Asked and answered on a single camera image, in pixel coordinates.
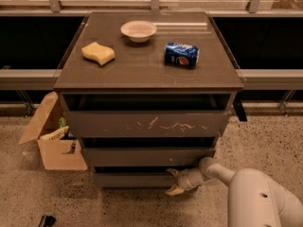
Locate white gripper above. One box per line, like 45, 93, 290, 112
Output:
166, 167, 207, 196

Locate grey drawer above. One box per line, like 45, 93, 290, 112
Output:
64, 111, 229, 138
82, 148, 215, 166
93, 173, 175, 188

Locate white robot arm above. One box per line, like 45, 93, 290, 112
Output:
167, 157, 303, 227

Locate dark grey drawer cabinet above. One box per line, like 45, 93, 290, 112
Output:
54, 12, 243, 178

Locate open cardboard box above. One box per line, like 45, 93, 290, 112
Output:
19, 92, 87, 170

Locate blue pepsi can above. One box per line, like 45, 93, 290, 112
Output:
164, 43, 200, 68

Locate black object on floor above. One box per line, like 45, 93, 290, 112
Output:
38, 215, 56, 227

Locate yellow sponge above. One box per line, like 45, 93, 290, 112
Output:
81, 42, 116, 66

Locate white bowl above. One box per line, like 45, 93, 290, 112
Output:
120, 21, 157, 43

